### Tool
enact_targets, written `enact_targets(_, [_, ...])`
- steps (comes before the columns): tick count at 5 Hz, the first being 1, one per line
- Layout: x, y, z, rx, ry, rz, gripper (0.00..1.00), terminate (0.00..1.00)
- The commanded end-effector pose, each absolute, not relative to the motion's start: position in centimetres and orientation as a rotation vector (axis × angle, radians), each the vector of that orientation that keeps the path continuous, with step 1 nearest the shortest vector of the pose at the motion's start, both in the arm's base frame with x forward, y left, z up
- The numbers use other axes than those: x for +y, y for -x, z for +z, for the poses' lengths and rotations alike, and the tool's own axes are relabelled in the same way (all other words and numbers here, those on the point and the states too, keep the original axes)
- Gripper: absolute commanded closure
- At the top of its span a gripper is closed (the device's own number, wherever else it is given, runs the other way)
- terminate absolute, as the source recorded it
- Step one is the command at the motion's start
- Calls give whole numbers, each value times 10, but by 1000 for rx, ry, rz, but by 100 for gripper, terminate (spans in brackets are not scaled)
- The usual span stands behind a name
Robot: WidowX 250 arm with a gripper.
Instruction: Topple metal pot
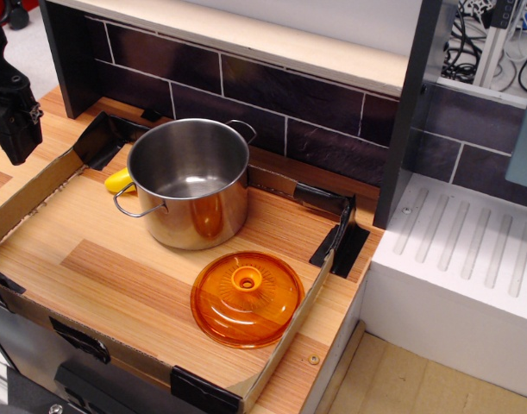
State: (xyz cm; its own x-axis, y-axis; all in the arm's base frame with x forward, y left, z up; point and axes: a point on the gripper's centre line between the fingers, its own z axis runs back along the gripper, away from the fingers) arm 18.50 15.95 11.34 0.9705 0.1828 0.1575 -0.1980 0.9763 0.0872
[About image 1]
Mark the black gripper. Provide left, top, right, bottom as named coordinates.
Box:
left=0, top=64, right=43, bottom=166

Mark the stainless steel metal pot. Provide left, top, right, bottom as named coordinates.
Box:
left=114, top=118, right=257, bottom=250

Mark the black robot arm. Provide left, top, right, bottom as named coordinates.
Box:
left=0, top=18, right=43, bottom=166

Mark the brown cardboard fence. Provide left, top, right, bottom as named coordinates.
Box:
left=0, top=110, right=371, bottom=414

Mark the orange transparent pot lid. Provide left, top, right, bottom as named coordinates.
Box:
left=190, top=251, right=304, bottom=348

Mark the black caster wheel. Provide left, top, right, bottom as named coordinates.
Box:
left=4, top=0, right=29, bottom=30

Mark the yellow plastic banana toy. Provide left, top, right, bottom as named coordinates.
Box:
left=104, top=167, right=136, bottom=194

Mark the black tape front corner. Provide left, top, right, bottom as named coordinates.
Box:
left=170, top=366, right=244, bottom=414

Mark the black tape right corner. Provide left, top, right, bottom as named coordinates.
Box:
left=293, top=183, right=370, bottom=279

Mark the light wooden shelf board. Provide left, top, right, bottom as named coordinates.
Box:
left=62, top=1, right=408, bottom=97

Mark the white ribbed drain board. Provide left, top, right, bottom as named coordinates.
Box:
left=361, top=175, right=527, bottom=397

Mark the dark grey shelf post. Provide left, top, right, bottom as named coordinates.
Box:
left=373, top=1, right=442, bottom=229

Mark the black cable bundle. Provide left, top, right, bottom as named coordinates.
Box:
left=439, top=0, right=527, bottom=92

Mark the grey aluminium frame profile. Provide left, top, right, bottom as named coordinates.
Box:
left=474, top=0, right=526, bottom=89

